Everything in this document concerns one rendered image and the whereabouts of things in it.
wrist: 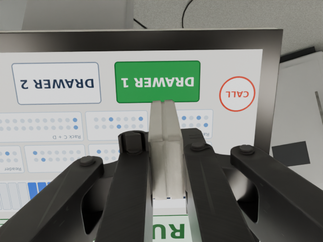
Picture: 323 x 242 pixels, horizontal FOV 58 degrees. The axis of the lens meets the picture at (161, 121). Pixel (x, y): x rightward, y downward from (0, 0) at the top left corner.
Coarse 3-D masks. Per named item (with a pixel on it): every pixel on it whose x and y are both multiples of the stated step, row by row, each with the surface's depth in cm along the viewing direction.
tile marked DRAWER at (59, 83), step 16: (16, 64) 31; (32, 64) 31; (48, 64) 31; (64, 64) 31; (80, 64) 31; (96, 64) 31; (16, 80) 32; (32, 80) 32; (48, 80) 32; (64, 80) 32; (80, 80) 32; (96, 80) 32; (16, 96) 32; (32, 96) 32; (48, 96) 32; (64, 96) 32; (80, 96) 32; (96, 96) 32
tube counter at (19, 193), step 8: (0, 184) 36; (8, 184) 36; (16, 184) 36; (24, 184) 36; (32, 184) 36; (40, 184) 36; (0, 192) 36; (8, 192) 36; (16, 192) 36; (24, 192) 36; (32, 192) 36; (0, 200) 36; (8, 200) 36; (16, 200) 36; (24, 200) 36; (0, 208) 37; (8, 208) 37; (16, 208) 37
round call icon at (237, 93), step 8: (224, 80) 32; (232, 80) 32; (240, 80) 32; (248, 80) 32; (256, 80) 32; (224, 88) 32; (232, 88) 32; (240, 88) 33; (248, 88) 33; (256, 88) 33; (224, 96) 33; (232, 96) 33; (240, 96) 33; (248, 96) 33; (256, 96) 33; (224, 104) 33; (232, 104) 33; (240, 104) 33; (248, 104) 33; (224, 112) 33; (232, 112) 33; (240, 112) 33; (248, 112) 33
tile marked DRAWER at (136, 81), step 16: (128, 64) 31; (144, 64) 31; (160, 64) 32; (176, 64) 32; (192, 64) 32; (128, 80) 32; (144, 80) 32; (160, 80) 32; (176, 80) 32; (192, 80) 32; (128, 96) 32; (144, 96) 33; (160, 96) 33; (176, 96) 33; (192, 96) 33
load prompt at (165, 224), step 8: (160, 216) 38; (168, 216) 38; (176, 216) 38; (184, 216) 38; (0, 224) 37; (160, 224) 38; (168, 224) 38; (176, 224) 38; (184, 224) 38; (160, 232) 38; (168, 232) 38; (176, 232) 38; (184, 232) 38; (160, 240) 39; (168, 240) 39; (176, 240) 39; (184, 240) 39
